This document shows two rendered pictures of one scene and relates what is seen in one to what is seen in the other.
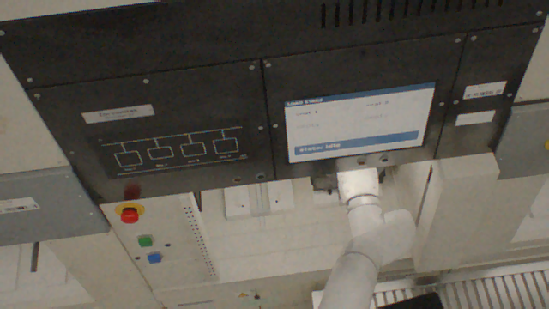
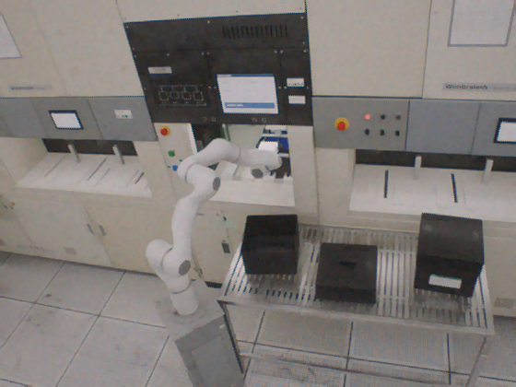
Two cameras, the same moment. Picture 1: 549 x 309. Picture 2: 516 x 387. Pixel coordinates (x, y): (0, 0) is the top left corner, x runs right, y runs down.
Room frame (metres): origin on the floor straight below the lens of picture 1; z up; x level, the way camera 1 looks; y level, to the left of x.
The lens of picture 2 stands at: (-1.10, -0.87, 2.52)
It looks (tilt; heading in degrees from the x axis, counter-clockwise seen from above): 38 degrees down; 21
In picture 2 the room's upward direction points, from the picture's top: 9 degrees counter-clockwise
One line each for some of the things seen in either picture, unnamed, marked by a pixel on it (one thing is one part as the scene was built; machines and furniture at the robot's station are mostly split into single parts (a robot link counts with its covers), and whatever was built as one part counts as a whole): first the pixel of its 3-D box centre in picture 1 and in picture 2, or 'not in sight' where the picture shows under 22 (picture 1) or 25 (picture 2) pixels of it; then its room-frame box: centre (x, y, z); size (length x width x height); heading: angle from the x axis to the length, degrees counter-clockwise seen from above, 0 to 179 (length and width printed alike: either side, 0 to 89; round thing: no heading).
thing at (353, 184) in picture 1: (358, 185); (267, 150); (0.79, -0.20, 1.19); 0.11 x 0.10 x 0.07; 1
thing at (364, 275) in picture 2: not in sight; (346, 269); (0.34, -0.69, 0.83); 0.29 x 0.29 x 0.13; 3
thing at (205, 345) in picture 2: not in sight; (204, 347); (0.02, 0.06, 0.38); 0.28 x 0.28 x 0.76; 46
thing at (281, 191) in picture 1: (257, 184); (240, 168); (1.01, 0.07, 0.89); 0.22 x 0.21 x 0.04; 1
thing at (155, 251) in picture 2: not in sight; (167, 263); (0.03, 0.09, 1.07); 0.19 x 0.12 x 0.24; 68
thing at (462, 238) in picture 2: not in sight; (447, 254); (0.46, -1.15, 0.89); 0.29 x 0.29 x 0.25; 87
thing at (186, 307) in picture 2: not in sight; (183, 296); (0.02, 0.06, 0.85); 0.19 x 0.19 x 0.18
